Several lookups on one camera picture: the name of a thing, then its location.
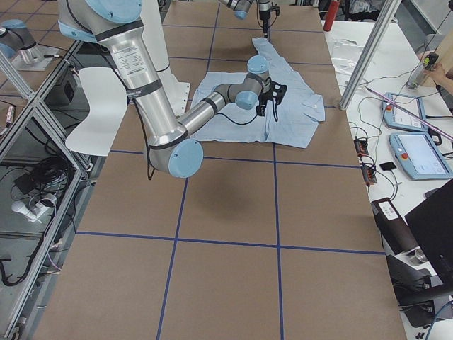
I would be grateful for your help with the aluminium frame post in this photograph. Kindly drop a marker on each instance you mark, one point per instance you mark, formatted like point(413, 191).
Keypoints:
point(379, 29)

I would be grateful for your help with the purple rod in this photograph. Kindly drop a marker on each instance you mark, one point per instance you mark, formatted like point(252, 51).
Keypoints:
point(395, 105)

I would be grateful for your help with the wooden board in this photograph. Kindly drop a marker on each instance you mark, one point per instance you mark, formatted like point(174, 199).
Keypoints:
point(444, 50)

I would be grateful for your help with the crumpled clear plastic bag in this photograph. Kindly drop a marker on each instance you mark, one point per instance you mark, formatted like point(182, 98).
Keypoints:
point(344, 54)

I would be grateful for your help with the white power strip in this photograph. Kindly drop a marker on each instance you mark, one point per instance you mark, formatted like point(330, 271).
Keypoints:
point(36, 211)

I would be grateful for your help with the person hand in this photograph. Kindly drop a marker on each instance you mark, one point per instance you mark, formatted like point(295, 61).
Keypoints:
point(437, 74)

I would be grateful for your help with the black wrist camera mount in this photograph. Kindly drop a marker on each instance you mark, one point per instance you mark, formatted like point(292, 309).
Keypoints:
point(278, 92)

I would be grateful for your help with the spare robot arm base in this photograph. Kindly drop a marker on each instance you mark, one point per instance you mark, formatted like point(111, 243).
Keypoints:
point(21, 49)

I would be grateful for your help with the orange circuit board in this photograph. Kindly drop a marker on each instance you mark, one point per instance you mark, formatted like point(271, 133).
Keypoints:
point(367, 164)

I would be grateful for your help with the light blue button shirt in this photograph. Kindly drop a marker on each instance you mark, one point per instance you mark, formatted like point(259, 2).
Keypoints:
point(293, 122)

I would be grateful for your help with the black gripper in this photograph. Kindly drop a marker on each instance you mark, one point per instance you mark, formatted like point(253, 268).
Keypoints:
point(263, 10)
point(262, 99)

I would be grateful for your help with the black monitor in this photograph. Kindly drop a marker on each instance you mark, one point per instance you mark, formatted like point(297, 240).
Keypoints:
point(431, 224)

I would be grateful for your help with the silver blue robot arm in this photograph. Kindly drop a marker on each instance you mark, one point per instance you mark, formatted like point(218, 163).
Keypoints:
point(241, 9)
point(132, 33)

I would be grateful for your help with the small black card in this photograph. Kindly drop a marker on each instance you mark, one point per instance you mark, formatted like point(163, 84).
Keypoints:
point(387, 166)

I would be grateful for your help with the red bottle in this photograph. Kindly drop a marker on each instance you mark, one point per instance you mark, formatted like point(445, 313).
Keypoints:
point(331, 15)

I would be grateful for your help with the clear drink bottle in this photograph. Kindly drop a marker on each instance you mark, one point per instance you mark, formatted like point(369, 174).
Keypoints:
point(417, 76)

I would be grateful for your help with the near teach pendant tablet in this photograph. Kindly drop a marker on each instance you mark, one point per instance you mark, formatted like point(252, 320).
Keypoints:
point(418, 156)

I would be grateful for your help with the aluminium table frame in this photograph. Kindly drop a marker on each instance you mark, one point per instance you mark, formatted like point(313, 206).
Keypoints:
point(36, 164)

